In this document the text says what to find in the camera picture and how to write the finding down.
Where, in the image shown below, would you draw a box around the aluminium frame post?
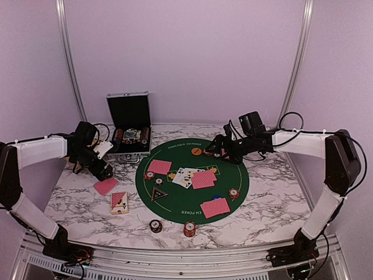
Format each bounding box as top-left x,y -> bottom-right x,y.
276,0 -> 315,125
55,0 -> 87,121

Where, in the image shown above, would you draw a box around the dark brown poker chip stack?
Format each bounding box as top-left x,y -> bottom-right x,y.
149,219 -> 163,233

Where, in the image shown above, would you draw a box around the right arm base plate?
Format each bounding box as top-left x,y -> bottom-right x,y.
266,245 -> 319,267

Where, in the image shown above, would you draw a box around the red poker chip stack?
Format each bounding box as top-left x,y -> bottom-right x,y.
183,222 -> 196,237

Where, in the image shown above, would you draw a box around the ace of spades card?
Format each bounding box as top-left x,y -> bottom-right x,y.
180,176 -> 192,189

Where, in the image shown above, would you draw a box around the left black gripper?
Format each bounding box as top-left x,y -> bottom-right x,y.
71,146 -> 112,181

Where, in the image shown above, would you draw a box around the red purple chip row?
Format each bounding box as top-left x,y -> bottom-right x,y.
112,128 -> 124,152

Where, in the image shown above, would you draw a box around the blue card deck in case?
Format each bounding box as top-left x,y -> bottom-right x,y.
122,128 -> 141,143

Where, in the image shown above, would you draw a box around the black triangular all-in button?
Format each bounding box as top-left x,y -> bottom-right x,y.
151,187 -> 168,201

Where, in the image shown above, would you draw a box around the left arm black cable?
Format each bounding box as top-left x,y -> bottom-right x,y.
93,124 -> 111,144

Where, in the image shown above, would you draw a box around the right aluminium frame post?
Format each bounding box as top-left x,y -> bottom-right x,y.
276,0 -> 315,125

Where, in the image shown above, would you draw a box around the red playing card deck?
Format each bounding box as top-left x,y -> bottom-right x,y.
94,178 -> 119,196

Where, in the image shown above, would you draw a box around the red card bottom seat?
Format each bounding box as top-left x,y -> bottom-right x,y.
209,198 -> 228,207
200,201 -> 230,219

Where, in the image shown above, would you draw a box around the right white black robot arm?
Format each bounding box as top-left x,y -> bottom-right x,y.
203,125 -> 367,261

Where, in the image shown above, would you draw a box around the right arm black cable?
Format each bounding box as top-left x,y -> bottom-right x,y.
244,112 -> 367,260

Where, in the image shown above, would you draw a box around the face-down red community card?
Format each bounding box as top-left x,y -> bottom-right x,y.
193,170 -> 217,181

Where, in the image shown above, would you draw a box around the dark red chip row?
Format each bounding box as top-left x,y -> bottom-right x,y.
140,127 -> 151,145

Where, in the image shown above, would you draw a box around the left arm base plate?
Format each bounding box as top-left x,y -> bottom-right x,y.
43,243 -> 94,265

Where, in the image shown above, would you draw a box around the woven bamboo tray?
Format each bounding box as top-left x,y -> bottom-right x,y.
65,157 -> 83,174

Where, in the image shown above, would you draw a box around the left aluminium frame post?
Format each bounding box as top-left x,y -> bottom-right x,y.
55,0 -> 87,121

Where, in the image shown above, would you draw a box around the five of spades card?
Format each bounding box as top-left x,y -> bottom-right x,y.
177,167 -> 204,176

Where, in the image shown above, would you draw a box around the round green poker mat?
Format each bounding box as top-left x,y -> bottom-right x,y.
135,138 -> 249,225

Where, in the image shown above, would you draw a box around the orange round blind button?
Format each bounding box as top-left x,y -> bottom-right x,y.
191,148 -> 202,156

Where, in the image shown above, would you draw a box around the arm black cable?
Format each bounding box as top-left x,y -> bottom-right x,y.
244,112 -> 367,260
93,124 -> 111,144

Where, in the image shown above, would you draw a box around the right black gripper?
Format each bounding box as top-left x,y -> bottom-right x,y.
206,134 -> 256,165

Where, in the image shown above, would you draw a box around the aluminium poker chip case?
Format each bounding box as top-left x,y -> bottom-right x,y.
106,91 -> 152,163

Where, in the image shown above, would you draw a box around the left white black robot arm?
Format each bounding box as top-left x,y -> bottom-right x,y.
1,121 -> 113,260

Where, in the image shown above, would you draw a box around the playing card box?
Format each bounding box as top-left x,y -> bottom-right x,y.
110,191 -> 129,215

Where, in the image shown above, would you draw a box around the red chips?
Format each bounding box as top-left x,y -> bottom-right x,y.
144,171 -> 155,180

